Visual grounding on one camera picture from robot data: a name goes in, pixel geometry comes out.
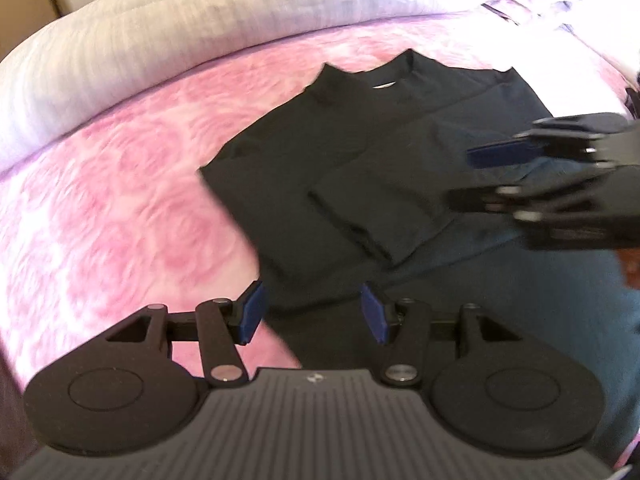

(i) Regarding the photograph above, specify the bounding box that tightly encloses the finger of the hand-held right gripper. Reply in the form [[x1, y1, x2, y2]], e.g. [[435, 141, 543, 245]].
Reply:
[[447, 164, 617, 222], [467, 112, 634, 169]]

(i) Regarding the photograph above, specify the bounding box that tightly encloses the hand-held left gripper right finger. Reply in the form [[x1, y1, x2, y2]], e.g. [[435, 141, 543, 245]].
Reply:
[[360, 282, 519, 389]]

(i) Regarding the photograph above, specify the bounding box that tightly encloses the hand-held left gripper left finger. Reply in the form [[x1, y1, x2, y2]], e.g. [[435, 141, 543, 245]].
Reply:
[[106, 280, 266, 389]]

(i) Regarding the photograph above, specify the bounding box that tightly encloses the black long-sleeve shirt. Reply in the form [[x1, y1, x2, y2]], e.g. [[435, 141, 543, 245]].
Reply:
[[197, 49, 640, 461]]

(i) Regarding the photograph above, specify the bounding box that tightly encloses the purple patterned pillow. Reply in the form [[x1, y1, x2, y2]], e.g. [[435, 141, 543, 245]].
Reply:
[[482, 0, 640, 121]]

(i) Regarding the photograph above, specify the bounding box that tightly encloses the pink floral bed blanket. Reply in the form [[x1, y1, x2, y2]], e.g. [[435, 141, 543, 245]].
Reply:
[[0, 7, 640, 476]]

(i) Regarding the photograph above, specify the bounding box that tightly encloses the white quilted duvet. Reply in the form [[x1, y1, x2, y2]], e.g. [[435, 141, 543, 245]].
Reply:
[[0, 0, 541, 171]]

